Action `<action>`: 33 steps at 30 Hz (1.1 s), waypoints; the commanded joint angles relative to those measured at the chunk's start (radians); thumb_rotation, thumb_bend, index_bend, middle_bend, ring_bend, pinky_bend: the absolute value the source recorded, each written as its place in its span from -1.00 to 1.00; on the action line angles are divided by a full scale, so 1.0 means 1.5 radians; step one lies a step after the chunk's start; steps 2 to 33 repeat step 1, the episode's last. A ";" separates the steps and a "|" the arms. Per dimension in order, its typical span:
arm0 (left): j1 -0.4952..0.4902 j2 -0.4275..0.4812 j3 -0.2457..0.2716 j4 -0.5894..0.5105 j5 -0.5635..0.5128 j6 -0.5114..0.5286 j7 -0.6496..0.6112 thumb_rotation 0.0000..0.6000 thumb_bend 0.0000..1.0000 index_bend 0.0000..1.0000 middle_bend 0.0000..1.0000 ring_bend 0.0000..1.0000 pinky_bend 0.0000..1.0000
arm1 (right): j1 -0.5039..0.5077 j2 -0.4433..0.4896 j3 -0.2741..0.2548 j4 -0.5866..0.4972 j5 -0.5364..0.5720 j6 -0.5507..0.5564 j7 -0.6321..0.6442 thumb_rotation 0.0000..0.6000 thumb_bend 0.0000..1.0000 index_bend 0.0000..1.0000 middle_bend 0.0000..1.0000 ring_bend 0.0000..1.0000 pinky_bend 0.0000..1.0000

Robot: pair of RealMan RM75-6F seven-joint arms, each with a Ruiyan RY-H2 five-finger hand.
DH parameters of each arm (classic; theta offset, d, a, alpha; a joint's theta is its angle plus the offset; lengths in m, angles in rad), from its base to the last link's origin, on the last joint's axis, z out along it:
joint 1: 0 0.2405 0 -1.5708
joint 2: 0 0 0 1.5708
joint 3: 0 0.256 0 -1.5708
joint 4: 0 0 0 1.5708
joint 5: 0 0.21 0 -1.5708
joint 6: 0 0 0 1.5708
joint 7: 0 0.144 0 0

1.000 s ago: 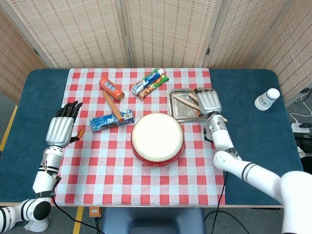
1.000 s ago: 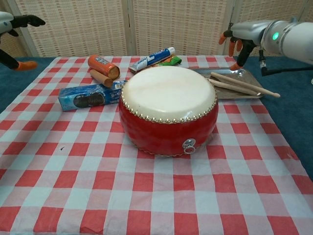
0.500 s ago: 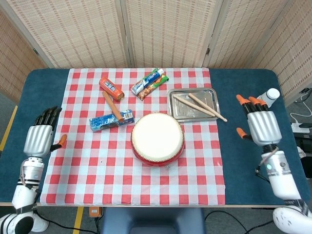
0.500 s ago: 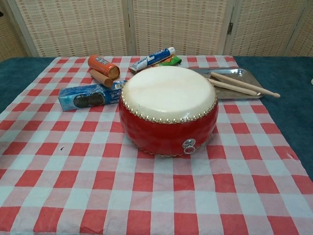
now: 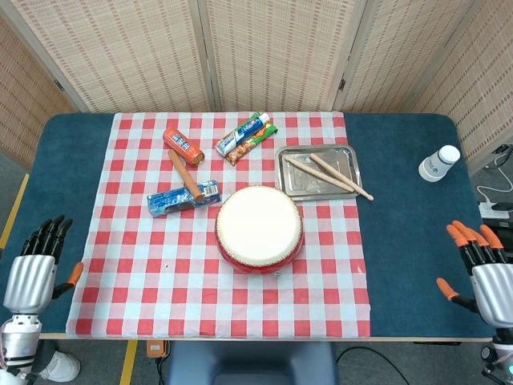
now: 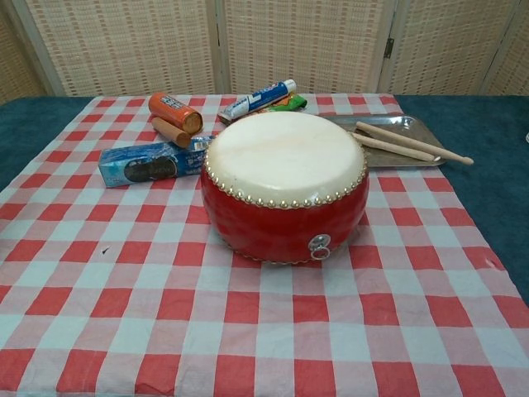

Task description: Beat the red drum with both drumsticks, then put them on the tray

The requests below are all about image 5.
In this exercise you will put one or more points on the woven folding screen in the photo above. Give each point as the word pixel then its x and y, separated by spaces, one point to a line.
pixel 140 52

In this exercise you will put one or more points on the orange cracker tube pack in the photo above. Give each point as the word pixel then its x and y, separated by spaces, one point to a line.
pixel 182 145

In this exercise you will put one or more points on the red white checkered cloth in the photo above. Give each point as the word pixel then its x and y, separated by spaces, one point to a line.
pixel 192 248

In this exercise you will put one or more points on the blue white toothpaste tube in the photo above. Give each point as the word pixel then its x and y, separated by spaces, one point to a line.
pixel 240 134

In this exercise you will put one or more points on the orange floor box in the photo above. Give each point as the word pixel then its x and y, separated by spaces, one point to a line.
pixel 155 348

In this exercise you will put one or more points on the blue cookie box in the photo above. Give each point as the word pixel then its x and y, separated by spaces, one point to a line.
pixel 172 199

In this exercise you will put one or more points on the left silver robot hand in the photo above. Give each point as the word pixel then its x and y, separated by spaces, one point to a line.
pixel 30 280

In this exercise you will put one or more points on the white shoe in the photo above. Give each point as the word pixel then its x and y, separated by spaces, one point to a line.
pixel 62 367

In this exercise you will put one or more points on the dark blue robot torso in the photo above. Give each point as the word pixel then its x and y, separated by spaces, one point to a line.
pixel 248 361

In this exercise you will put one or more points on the white power strip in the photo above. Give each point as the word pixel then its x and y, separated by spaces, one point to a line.
pixel 495 209

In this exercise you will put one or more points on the white plastic bottle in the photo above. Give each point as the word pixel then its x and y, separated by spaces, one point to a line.
pixel 439 162

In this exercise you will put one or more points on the metal tray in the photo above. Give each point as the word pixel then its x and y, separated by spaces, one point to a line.
pixel 304 186

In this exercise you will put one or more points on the wooden drumstick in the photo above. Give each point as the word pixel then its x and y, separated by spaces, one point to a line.
pixel 340 176
pixel 316 172

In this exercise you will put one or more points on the teal table cover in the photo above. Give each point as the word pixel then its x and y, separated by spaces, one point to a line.
pixel 421 240

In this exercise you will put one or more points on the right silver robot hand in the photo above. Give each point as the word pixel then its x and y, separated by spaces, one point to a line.
pixel 493 288

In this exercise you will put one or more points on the brown sausage stick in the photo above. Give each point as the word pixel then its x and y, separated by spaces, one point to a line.
pixel 182 172

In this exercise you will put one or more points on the green orange snack packet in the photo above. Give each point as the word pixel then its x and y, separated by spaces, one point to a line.
pixel 244 151

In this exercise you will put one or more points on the red drum with white skin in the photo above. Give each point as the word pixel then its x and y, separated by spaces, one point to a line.
pixel 258 224

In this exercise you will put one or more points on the metal screen hinge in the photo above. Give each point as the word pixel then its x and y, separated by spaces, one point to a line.
pixel 59 85
pixel 342 84

